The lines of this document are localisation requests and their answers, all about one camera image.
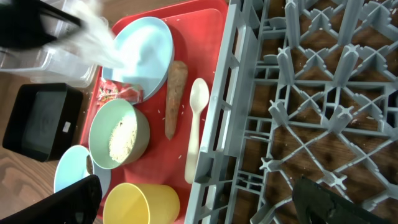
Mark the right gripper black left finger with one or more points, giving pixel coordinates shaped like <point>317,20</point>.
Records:
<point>76,204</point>

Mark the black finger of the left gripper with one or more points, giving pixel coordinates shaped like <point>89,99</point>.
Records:
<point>22,27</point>

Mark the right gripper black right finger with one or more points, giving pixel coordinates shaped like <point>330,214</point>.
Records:
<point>316,204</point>

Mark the yellow plastic cup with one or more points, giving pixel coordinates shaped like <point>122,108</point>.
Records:
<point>141,204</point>

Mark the white tissue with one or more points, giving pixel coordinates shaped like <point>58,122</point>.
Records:
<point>94,42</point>

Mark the green bowl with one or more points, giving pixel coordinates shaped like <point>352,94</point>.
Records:
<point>105,121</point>

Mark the red strawberry cake wrapper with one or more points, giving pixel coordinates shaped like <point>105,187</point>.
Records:
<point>110,90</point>

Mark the grey dishwasher rack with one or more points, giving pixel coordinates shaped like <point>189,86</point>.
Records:
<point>302,89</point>

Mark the small light blue plate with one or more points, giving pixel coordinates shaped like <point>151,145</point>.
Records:
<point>72,168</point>

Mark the brown food scrap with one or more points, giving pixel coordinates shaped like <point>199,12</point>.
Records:
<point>89,165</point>

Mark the clear plastic container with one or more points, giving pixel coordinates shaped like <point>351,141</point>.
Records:
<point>47,64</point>

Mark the black rectangular bin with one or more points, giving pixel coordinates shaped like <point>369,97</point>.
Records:
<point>43,121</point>

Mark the red plastic tray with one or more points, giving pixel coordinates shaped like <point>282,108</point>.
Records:
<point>197,29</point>

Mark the large light blue plate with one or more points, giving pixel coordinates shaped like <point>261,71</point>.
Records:
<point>147,49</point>

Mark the white plastic spoon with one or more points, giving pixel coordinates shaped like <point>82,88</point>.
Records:
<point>199,98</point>

